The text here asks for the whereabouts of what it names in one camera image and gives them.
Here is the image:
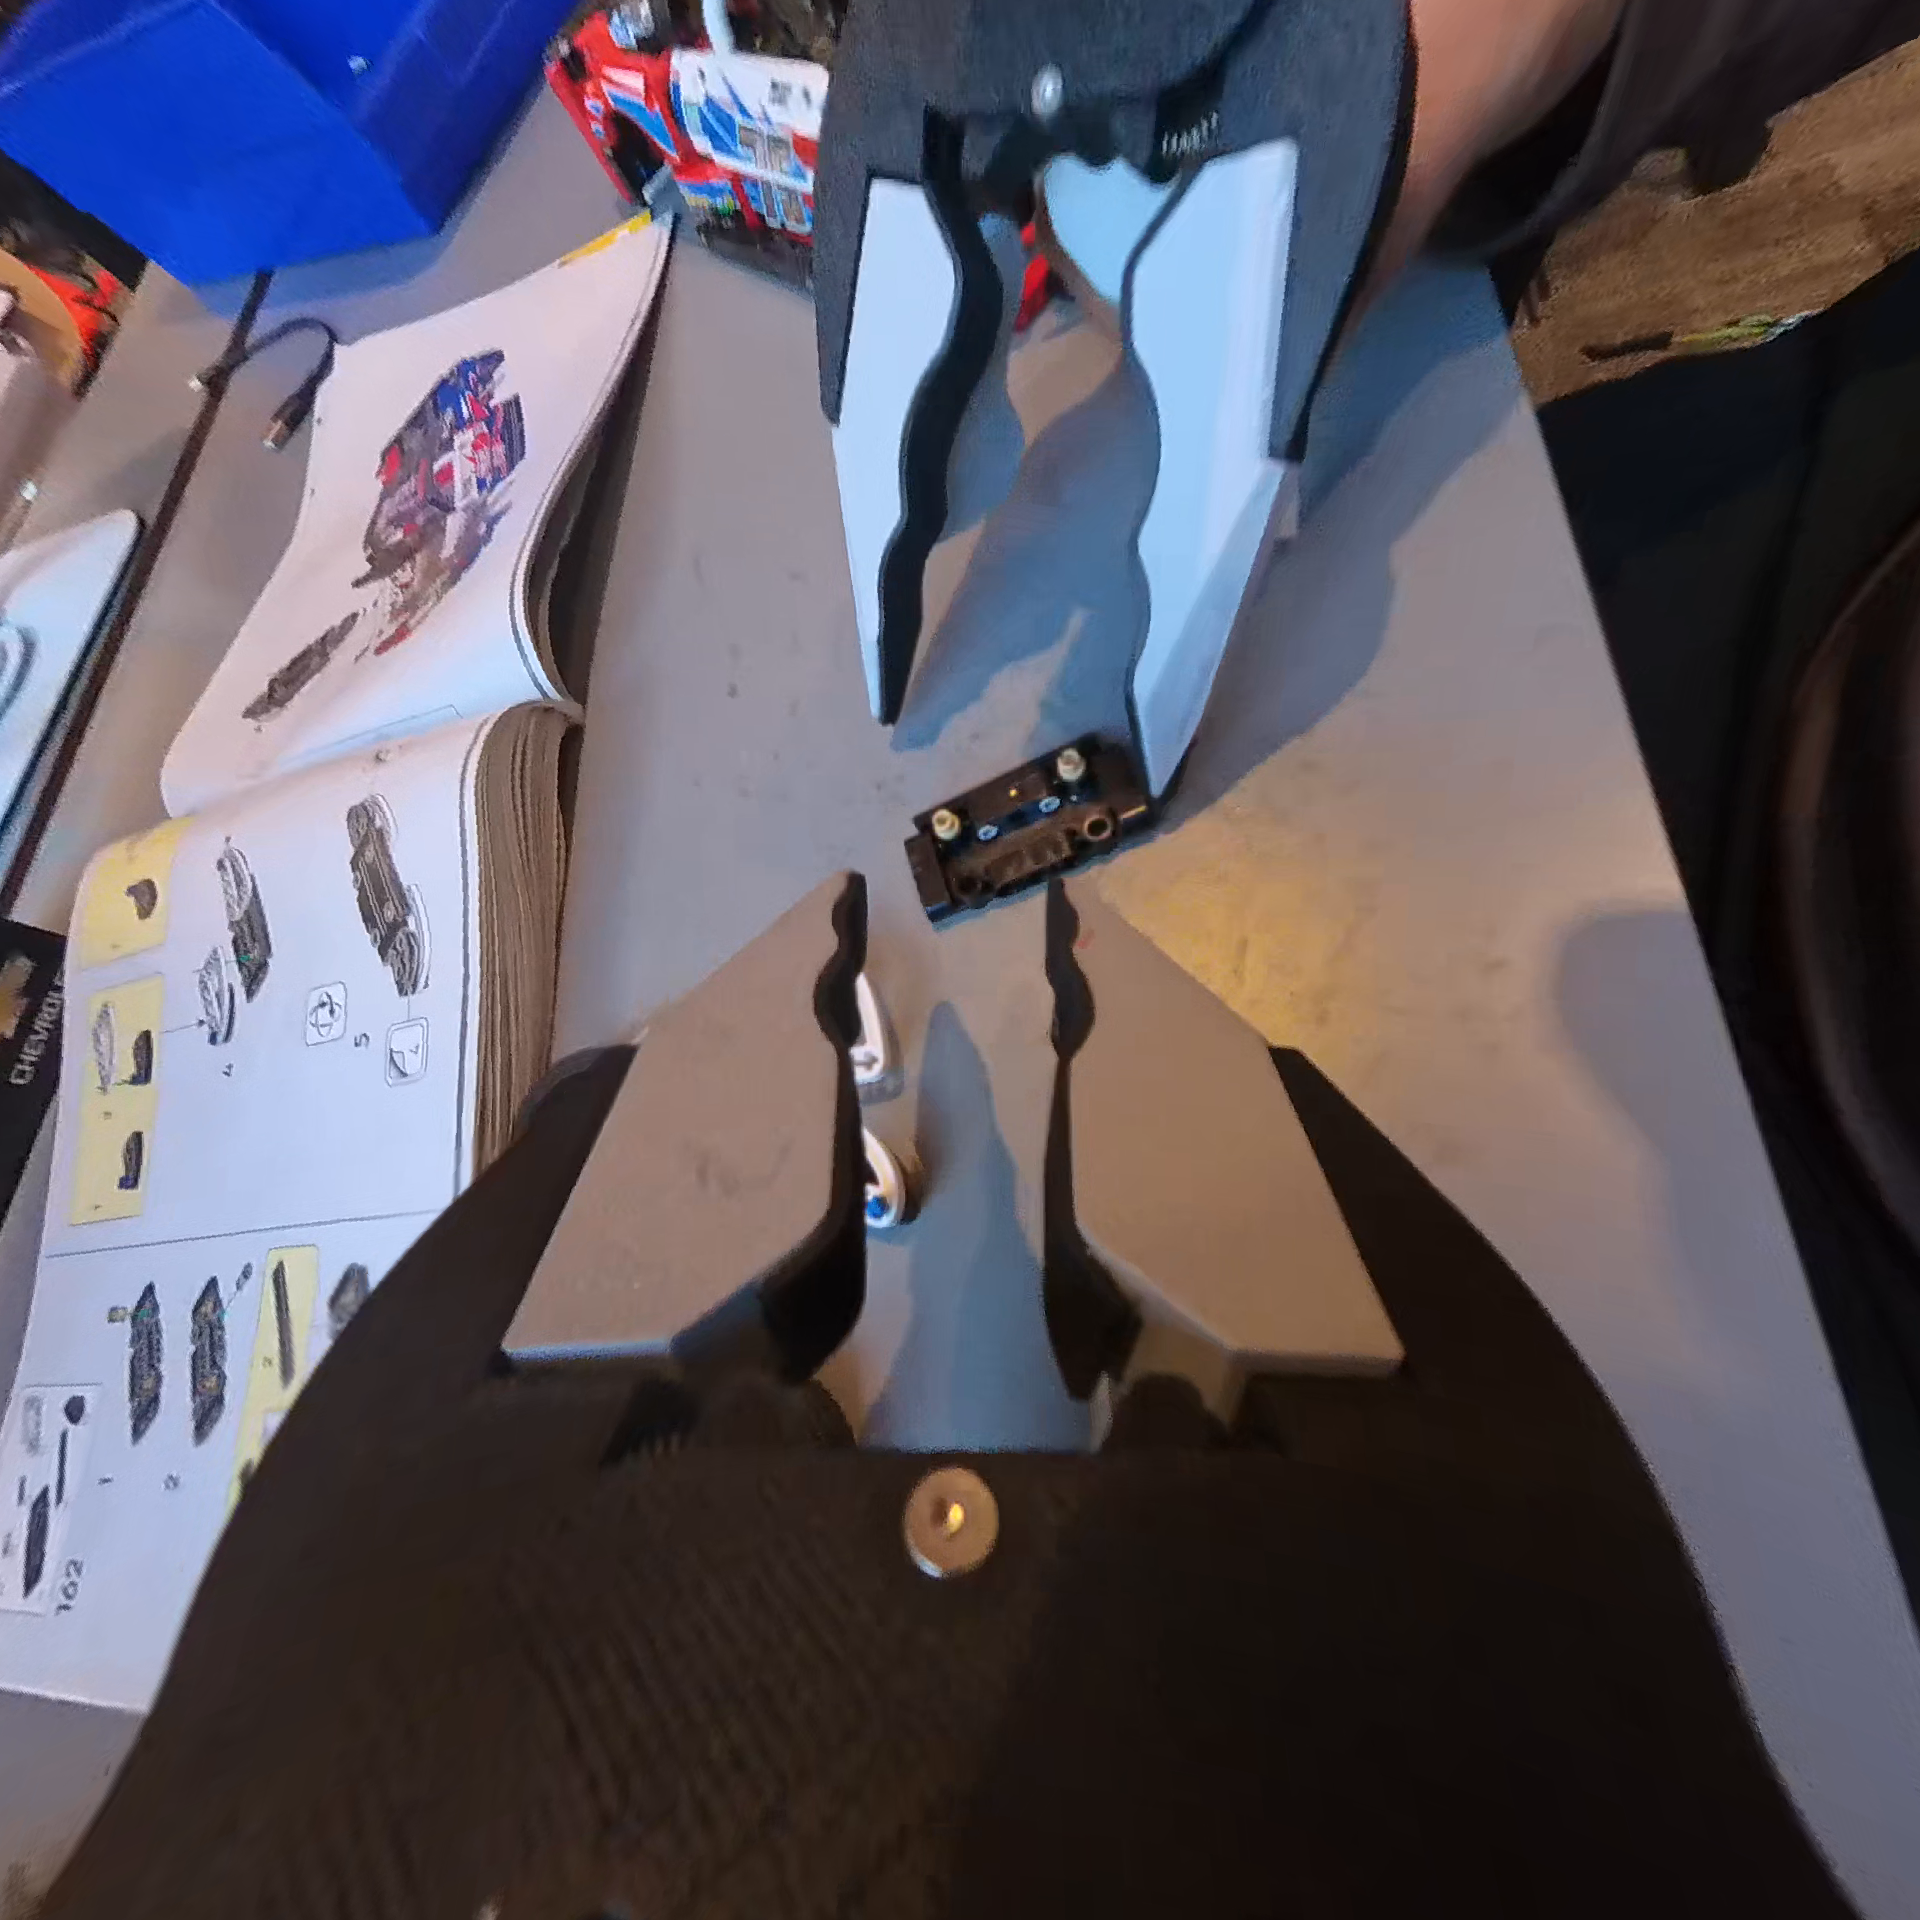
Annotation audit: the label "thin yellow green stick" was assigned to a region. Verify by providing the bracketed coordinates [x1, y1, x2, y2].
[1577, 305, 1824, 366]

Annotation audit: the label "grey desk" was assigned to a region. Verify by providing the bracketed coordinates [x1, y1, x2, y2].
[0, 91, 1893, 1920]

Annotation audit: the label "thin black cable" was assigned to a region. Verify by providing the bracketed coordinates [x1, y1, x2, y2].
[0, 269, 280, 874]

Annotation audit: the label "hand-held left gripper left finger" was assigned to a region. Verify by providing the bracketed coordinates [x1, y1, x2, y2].
[500, 867, 875, 1383]

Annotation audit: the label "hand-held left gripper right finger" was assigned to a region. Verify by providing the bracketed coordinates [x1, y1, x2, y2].
[1039, 874, 1408, 1407]

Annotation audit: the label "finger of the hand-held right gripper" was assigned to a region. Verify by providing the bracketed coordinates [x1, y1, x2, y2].
[1116, 138, 1307, 798]
[827, 173, 1006, 728]

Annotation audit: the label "red toy car model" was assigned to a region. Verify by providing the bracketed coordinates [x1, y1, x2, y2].
[544, 0, 833, 289]

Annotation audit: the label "blue plastic bin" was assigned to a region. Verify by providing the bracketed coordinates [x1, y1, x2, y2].
[0, 0, 581, 289]

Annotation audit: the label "open instruction booklet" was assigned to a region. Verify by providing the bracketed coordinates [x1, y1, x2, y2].
[0, 218, 677, 1715]

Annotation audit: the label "black patterned toy beam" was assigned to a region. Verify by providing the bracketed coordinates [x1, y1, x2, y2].
[904, 733, 1169, 925]

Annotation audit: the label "toy car box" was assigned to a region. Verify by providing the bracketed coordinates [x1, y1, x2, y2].
[0, 914, 72, 1220]

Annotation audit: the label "person's right hand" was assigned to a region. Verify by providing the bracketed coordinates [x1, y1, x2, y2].
[1398, 0, 1635, 272]

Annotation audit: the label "person's right forearm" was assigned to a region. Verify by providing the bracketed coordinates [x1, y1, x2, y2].
[1597, 0, 1920, 212]

